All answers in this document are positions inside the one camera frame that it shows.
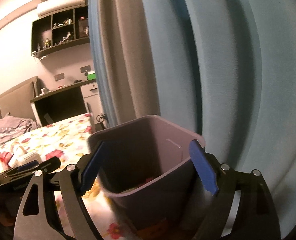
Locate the purple plastic trash bin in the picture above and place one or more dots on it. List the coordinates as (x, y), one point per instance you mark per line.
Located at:
(148, 173)

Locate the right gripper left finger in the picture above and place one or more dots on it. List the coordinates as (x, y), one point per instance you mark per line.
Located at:
(38, 218)

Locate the white drawer cabinet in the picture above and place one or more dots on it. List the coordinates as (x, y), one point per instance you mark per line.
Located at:
(92, 99)

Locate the dark wall shelf unit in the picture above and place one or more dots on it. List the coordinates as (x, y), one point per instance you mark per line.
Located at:
(59, 31)

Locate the grey upholstered headboard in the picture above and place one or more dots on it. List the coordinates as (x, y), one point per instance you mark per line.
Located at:
(16, 101)

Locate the blue and grey curtain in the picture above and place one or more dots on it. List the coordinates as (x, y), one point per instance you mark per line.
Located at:
(225, 69)

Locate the green box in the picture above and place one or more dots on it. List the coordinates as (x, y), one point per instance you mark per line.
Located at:
(91, 75)

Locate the dark wooden desk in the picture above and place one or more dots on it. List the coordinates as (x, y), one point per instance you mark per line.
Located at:
(63, 103)

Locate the white air conditioner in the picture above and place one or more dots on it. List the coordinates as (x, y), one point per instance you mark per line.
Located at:
(49, 7)

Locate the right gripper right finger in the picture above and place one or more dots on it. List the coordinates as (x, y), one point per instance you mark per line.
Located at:
(242, 205)

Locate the floral bed sheet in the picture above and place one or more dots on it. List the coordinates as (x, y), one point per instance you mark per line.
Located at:
(67, 140)

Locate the white grid paper cup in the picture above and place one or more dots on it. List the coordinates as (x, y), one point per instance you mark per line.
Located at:
(18, 160)

